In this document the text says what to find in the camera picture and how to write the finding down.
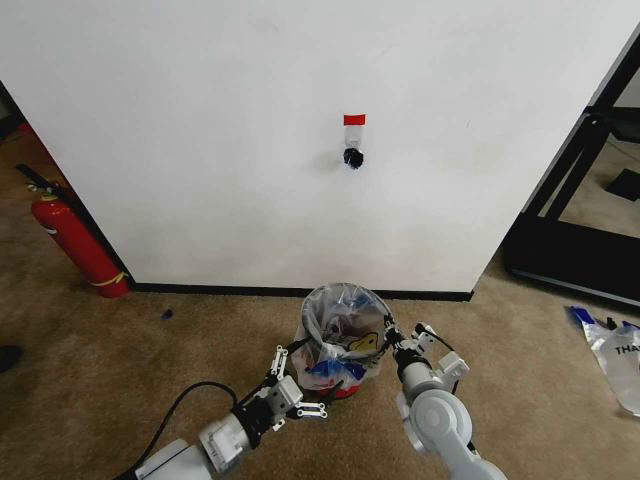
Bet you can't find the black baseboard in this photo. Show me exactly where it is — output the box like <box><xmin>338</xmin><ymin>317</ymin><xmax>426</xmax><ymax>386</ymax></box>
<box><xmin>129</xmin><ymin>282</ymin><xmax>474</xmax><ymax>303</ymax></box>

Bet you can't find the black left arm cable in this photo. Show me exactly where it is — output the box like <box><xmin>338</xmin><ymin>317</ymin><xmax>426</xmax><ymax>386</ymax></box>
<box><xmin>113</xmin><ymin>381</ymin><xmax>241</xmax><ymax>480</ymax></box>

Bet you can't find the red fire extinguisher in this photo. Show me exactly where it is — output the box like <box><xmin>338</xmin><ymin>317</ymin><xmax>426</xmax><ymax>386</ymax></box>
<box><xmin>14</xmin><ymin>162</ymin><xmax>132</xmax><ymax>300</ymax></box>

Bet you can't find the blue plastic wrapper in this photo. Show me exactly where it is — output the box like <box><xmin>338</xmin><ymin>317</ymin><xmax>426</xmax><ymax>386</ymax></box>
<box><xmin>565</xmin><ymin>304</ymin><xmax>597</xmax><ymax>327</ymax></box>

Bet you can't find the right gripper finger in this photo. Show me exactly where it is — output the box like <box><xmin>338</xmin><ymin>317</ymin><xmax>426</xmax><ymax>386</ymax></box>
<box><xmin>381</xmin><ymin>313</ymin><xmax>404</xmax><ymax>351</ymax></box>
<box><xmin>410</xmin><ymin>322</ymin><xmax>437</xmax><ymax>352</ymax></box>

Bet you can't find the clear printed bin liner bag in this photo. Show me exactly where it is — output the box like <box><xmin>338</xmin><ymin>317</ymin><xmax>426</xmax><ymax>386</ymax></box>
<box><xmin>290</xmin><ymin>282</ymin><xmax>395</xmax><ymax>394</ymax></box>

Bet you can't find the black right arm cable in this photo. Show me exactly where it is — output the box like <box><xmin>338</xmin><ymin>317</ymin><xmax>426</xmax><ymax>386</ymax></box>
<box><xmin>422</xmin><ymin>324</ymin><xmax>461</xmax><ymax>396</ymax></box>

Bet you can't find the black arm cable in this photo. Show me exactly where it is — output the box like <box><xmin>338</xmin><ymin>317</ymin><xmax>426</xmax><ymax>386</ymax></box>
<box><xmin>422</xmin><ymin>324</ymin><xmax>461</xmax><ymax>396</ymax></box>
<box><xmin>113</xmin><ymin>381</ymin><xmax>241</xmax><ymax>480</ymax></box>

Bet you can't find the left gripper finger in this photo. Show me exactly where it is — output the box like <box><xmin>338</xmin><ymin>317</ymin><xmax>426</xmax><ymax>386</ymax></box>
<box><xmin>288</xmin><ymin>379</ymin><xmax>348</xmax><ymax>419</ymax></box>
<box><xmin>259</xmin><ymin>337</ymin><xmax>313</xmax><ymax>394</ymax></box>

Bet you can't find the red trash bin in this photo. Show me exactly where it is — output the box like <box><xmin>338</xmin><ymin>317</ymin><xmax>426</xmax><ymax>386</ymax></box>
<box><xmin>299</xmin><ymin>282</ymin><xmax>395</xmax><ymax>402</ymax></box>

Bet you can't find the clear printed plastic bag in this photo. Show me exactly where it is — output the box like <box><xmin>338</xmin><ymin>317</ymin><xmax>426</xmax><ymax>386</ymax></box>
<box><xmin>564</xmin><ymin>304</ymin><xmax>640</xmax><ymax>419</ymax></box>

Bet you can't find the black metal frame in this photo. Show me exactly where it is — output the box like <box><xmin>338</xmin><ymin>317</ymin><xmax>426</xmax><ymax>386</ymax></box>
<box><xmin>501</xmin><ymin>22</ymin><xmax>640</xmax><ymax>309</ymax></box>

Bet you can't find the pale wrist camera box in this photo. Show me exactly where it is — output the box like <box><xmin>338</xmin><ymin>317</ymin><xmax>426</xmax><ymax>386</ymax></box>
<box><xmin>269</xmin><ymin>377</ymin><xmax>305</xmax><ymax>417</ymax></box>
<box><xmin>437</xmin><ymin>351</ymin><xmax>472</xmax><ymax>381</ymax></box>

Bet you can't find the black floor mat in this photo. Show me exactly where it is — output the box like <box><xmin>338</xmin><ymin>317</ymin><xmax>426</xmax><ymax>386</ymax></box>
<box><xmin>603</xmin><ymin>168</ymin><xmax>640</xmax><ymax>203</ymax></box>

